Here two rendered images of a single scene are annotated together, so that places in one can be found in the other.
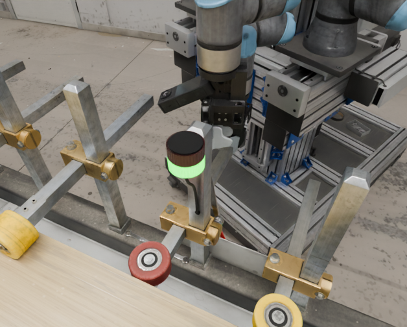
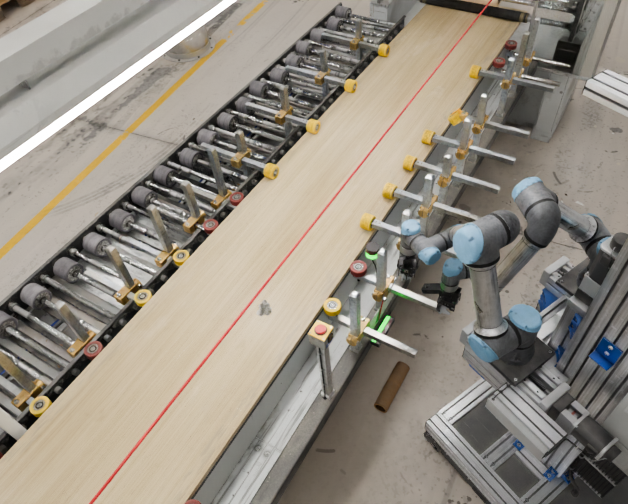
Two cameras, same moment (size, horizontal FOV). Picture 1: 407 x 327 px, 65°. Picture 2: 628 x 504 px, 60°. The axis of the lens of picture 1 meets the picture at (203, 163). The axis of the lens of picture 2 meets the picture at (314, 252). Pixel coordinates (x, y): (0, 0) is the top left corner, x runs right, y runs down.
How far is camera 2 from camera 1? 2.14 m
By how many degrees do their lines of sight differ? 64
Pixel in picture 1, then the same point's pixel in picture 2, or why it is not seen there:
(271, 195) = (500, 428)
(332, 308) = (351, 363)
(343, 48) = not seen: hidden behind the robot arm
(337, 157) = not seen: outside the picture
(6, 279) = (353, 227)
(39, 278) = (353, 236)
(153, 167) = not seen: hidden behind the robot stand
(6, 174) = (438, 216)
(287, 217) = (474, 437)
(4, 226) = (366, 217)
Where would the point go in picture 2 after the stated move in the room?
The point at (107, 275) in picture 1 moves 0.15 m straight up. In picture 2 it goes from (353, 255) to (352, 234)
